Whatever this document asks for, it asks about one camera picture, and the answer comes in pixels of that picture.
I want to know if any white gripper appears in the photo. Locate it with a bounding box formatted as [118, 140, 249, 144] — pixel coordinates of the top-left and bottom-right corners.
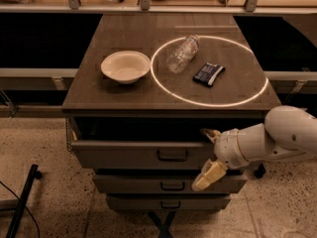
[191, 128, 249, 191]

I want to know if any grey top drawer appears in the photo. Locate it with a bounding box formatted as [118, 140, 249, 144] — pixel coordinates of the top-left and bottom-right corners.
[71, 140, 216, 170]

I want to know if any grey drawer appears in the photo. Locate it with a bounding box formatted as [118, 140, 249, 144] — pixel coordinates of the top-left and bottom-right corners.
[71, 140, 216, 170]
[106, 194, 231, 210]
[93, 174, 247, 194]

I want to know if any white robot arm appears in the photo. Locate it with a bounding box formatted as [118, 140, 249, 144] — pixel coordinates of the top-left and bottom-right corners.
[191, 105, 317, 191]

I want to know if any grey bottom drawer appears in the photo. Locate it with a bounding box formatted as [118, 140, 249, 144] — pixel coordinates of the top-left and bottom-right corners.
[106, 194, 231, 210]

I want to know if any grey middle drawer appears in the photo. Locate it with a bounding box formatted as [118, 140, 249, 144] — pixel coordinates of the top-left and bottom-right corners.
[93, 174, 247, 194]

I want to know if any black caster wheel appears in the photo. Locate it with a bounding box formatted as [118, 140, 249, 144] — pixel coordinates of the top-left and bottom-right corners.
[254, 164, 266, 179]

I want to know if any dark blue snack packet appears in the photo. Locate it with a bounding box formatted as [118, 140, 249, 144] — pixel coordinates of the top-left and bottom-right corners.
[193, 62, 225, 87]

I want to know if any blue cross floor tape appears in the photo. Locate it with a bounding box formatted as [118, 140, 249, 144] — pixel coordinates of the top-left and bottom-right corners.
[148, 211, 175, 238]

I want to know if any clear plastic water bottle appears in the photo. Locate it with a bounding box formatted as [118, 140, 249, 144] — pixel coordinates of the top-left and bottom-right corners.
[166, 35, 200, 73]

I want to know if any white bowl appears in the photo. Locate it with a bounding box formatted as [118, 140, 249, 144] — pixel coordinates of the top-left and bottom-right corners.
[101, 51, 151, 84]

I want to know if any black metal stand leg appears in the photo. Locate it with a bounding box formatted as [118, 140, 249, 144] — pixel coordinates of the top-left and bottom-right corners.
[6, 165, 42, 238]

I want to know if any metal railing frame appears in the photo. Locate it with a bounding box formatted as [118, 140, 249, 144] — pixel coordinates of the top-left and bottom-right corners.
[0, 0, 317, 117]

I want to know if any wire mesh basket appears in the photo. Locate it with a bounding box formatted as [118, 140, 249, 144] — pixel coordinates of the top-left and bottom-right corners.
[65, 119, 76, 153]

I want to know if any black cable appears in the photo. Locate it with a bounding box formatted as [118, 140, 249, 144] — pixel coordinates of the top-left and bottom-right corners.
[0, 180, 42, 238]

